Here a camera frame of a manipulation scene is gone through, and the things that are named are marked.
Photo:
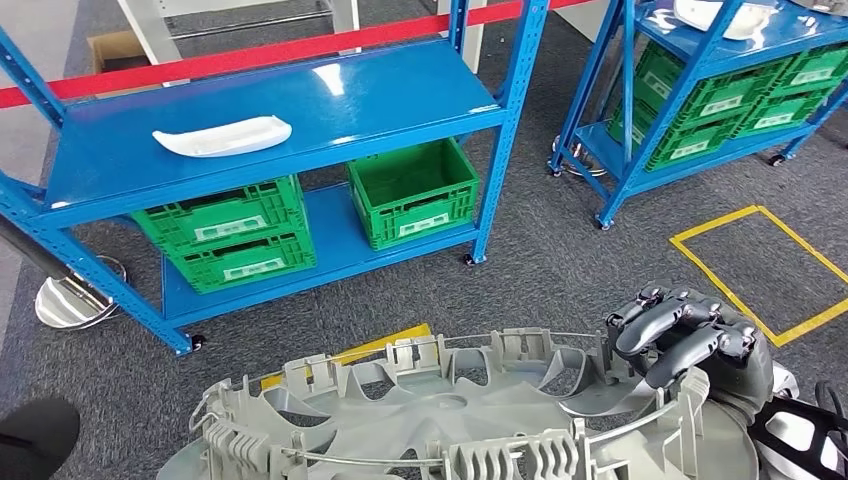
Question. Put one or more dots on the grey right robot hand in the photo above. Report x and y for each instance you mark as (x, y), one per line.
(742, 371)

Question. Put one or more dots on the white table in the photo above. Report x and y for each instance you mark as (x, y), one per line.
(142, 26)

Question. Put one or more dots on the white plastic cover part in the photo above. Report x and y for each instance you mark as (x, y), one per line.
(218, 138)
(702, 16)

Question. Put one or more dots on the open cardboard box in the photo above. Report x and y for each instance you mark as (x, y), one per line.
(109, 50)

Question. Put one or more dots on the blue metal shelf rack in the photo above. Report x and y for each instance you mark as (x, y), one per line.
(265, 99)
(782, 33)

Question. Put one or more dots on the red barrier belt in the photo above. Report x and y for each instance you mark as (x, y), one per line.
(199, 63)

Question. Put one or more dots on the green open plastic crate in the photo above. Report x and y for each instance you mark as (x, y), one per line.
(417, 212)

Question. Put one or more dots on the grey plastic hubcap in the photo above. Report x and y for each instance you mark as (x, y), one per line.
(821, 5)
(450, 424)

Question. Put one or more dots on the yellow floor tape square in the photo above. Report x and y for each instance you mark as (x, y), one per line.
(715, 222)

